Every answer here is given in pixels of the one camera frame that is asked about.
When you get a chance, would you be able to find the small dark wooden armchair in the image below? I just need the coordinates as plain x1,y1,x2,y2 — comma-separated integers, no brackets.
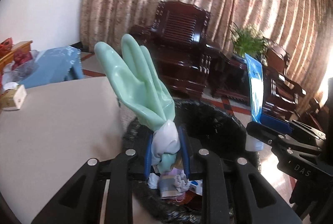
263,40,306,120

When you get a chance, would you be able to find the dark wooden chair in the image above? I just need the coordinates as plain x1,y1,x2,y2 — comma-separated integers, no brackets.
297,94,329,128

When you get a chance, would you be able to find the green potted plant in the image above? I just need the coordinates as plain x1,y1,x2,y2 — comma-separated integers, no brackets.
230,24,269,61

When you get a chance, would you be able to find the blue sachet packet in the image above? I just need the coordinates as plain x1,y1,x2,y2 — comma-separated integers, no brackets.
245,53,265,153

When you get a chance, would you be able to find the table with blue cloth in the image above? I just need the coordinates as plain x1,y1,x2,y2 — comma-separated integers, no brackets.
18,46,84,88

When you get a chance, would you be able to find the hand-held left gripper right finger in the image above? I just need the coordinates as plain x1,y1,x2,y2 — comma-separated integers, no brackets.
178,127,303,224

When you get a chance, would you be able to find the white crumpled tissue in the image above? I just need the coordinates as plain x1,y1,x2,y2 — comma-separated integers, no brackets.
148,173,160,188

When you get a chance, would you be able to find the large dark wooden armchair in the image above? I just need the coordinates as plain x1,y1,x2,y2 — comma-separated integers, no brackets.
130,1,221,100

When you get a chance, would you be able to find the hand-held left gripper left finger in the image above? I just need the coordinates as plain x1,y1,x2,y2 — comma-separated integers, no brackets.
31,132,154,224

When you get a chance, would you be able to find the red ornament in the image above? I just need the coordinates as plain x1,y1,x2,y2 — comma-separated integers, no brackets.
0,37,13,51

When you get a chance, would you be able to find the striped cloth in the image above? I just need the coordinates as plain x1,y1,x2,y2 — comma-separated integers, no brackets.
159,177,183,198

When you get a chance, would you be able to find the dark wooden side table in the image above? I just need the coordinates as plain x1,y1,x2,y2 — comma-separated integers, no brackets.
209,54,251,106

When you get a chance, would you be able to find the trash bin with black bag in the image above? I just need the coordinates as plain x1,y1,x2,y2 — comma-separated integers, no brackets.
122,98,262,222

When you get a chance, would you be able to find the pale green rubber glove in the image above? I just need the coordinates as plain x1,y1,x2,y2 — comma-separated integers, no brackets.
94,34,181,175

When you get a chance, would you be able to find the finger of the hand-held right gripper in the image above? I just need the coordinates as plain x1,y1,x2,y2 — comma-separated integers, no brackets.
261,115,326,140
246,121,281,147

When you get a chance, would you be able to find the tissue box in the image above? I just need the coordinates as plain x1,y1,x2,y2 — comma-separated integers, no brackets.
0,82,27,111

